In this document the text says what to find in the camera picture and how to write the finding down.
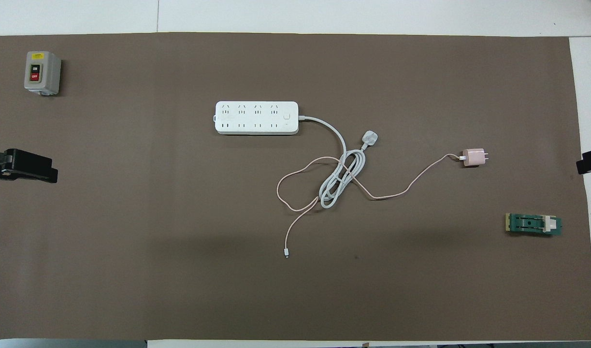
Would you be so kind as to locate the pink charger adapter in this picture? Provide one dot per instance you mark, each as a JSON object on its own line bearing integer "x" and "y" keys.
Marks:
{"x": 473, "y": 157}

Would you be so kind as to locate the green circuit board module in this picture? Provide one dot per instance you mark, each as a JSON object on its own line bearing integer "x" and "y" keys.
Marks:
{"x": 527, "y": 224}

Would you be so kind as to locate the brown table mat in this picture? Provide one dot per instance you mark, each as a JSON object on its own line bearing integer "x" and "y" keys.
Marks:
{"x": 421, "y": 290}

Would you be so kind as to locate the white power strip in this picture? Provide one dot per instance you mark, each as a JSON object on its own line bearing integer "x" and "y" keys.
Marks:
{"x": 256, "y": 117}

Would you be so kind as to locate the grey on-off switch box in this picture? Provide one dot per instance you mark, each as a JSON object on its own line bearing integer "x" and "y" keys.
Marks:
{"x": 41, "y": 72}

